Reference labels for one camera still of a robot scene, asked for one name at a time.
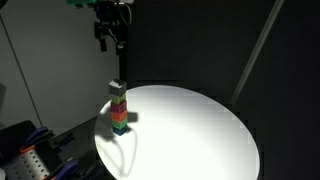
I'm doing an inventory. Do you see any blue block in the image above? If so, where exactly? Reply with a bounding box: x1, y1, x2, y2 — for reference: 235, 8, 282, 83
112, 125, 129, 137

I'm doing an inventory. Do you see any purple spring clamp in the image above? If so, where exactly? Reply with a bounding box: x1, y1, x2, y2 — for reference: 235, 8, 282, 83
19, 126, 55, 154
49, 157, 82, 180

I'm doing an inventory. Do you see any perforated metal plate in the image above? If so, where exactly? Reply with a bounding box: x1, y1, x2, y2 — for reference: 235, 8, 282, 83
2, 148, 52, 180

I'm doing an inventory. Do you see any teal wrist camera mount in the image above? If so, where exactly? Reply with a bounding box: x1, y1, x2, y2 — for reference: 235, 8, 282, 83
65, 0, 98, 8

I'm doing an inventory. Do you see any grey block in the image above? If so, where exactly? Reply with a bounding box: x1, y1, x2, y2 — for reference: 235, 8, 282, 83
108, 78, 128, 98

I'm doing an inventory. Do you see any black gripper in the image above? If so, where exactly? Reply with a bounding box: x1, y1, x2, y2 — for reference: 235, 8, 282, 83
93, 5, 130, 56

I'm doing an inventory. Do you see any grey diagonal pole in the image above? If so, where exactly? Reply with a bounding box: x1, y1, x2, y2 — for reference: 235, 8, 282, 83
229, 0, 286, 106

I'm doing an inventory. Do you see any black spring clamp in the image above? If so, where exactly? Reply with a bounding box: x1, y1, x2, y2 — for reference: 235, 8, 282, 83
49, 131, 76, 150

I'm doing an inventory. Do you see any purple block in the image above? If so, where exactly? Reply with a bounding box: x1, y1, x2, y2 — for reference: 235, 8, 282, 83
110, 100, 128, 114

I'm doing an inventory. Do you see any orange block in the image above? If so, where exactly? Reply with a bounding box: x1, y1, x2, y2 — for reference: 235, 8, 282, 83
111, 109, 129, 123

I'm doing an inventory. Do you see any green block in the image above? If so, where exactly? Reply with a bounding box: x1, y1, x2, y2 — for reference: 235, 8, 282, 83
112, 118, 129, 130

